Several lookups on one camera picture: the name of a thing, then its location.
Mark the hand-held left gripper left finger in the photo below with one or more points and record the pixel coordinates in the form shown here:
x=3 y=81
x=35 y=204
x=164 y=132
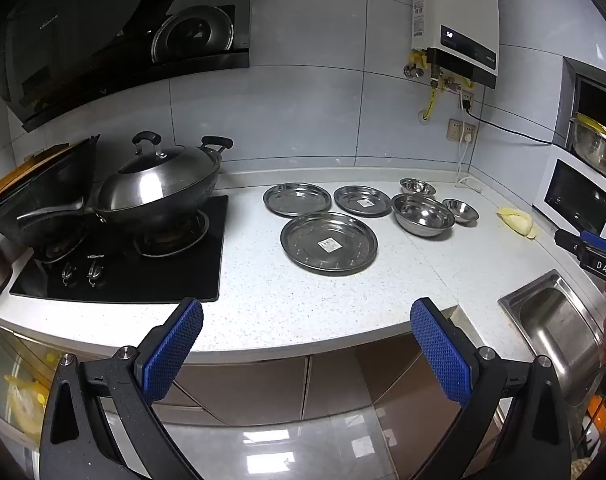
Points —
x=175 y=350

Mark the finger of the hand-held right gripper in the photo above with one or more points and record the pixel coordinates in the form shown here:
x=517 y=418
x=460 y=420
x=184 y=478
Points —
x=597 y=241
x=568 y=242

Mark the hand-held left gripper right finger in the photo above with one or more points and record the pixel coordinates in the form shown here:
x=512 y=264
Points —
x=440 y=355

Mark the small stained steel bowl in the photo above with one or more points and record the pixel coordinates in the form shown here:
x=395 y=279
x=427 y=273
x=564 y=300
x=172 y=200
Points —
x=460 y=209

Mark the large steel bowl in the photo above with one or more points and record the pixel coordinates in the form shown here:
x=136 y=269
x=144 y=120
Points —
x=423 y=214

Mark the large steel plate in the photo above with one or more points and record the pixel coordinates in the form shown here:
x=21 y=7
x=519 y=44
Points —
x=329 y=244

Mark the small labelled steel plate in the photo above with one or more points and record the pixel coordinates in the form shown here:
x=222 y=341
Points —
x=364 y=201

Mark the small plain steel plate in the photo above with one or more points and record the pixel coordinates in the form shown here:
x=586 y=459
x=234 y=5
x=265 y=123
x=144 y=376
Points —
x=297 y=199

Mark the white microwave oven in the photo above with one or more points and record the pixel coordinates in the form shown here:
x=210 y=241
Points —
x=578 y=200

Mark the yellow dish cloth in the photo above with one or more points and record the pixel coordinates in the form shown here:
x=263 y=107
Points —
x=518 y=221

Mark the steel sink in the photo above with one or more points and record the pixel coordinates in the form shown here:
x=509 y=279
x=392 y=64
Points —
x=558 y=325

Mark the black glass gas stove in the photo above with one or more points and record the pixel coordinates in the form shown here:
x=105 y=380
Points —
x=148 y=277

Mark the steel basin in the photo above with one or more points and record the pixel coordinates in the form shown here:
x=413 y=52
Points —
x=598 y=150

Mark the brown base cabinet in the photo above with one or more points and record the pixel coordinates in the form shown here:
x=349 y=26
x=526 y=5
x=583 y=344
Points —
x=263 y=385

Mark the stove knob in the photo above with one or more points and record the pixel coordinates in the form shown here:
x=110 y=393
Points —
x=95 y=272
x=69 y=274

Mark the steel wok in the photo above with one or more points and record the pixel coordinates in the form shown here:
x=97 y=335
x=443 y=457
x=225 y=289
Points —
x=153 y=210

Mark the yellow plastic bag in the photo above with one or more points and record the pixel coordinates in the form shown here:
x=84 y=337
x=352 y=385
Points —
x=28 y=405

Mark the small clean steel bowl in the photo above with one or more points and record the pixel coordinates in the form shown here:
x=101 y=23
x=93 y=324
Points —
x=417 y=186

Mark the steel wok lid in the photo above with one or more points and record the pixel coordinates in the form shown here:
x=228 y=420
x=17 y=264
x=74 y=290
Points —
x=153 y=175

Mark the yellow gas pipe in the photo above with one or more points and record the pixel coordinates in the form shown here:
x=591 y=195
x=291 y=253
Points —
x=430 y=102

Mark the black frying pan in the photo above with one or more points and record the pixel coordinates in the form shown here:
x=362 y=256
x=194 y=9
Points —
x=43 y=200

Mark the wooden cutting board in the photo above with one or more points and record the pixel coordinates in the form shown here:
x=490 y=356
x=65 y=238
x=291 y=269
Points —
x=28 y=170

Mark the white water heater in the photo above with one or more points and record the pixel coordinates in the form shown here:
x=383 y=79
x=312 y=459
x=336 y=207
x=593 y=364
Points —
x=458 y=10

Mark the black range hood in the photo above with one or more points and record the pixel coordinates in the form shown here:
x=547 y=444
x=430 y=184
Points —
x=98 y=20

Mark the double wall socket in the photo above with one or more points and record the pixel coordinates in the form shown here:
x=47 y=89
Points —
x=462 y=131

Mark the single wall socket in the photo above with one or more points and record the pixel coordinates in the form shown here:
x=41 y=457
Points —
x=467 y=100

